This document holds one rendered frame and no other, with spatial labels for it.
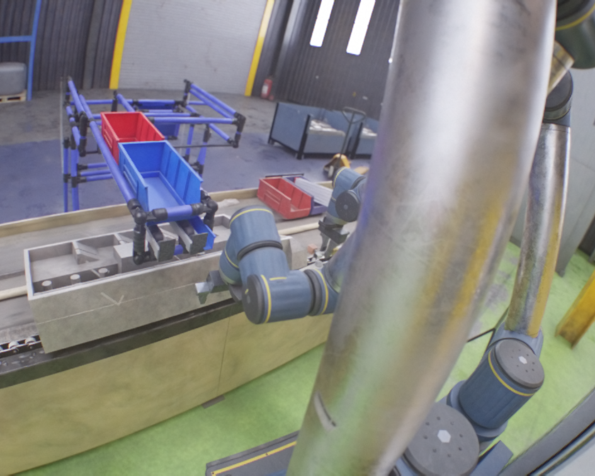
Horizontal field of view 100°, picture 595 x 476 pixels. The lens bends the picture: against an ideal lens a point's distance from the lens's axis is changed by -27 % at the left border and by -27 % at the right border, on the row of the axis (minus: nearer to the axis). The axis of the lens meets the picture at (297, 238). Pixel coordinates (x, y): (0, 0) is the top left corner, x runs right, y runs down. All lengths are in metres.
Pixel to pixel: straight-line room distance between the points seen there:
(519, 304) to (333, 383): 0.96
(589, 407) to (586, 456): 0.31
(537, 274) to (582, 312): 3.27
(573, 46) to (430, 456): 0.68
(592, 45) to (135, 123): 1.40
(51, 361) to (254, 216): 0.80
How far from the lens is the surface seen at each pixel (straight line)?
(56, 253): 1.36
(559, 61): 0.50
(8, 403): 1.33
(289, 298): 0.69
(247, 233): 0.74
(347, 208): 1.14
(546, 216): 1.13
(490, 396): 1.04
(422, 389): 0.31
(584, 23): 0.46
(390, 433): 0.35
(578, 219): 6.51
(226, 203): 2.09
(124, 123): 1.43
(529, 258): 1.17
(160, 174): 1.19
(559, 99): 0.91
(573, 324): 4.48
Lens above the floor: 1.67
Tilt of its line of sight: 28 degrees down
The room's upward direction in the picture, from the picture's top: 16 degrees clockwise
